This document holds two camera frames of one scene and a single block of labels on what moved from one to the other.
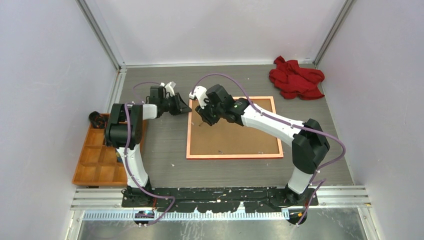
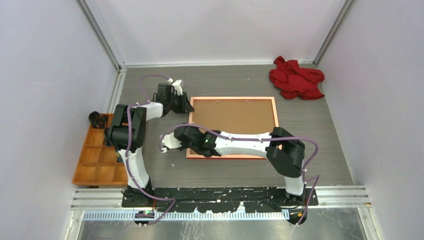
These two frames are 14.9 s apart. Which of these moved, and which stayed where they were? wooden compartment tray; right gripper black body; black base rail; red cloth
Moved: right gripper black body
Stayed: red cloth; black base rail; wooden compartment tray
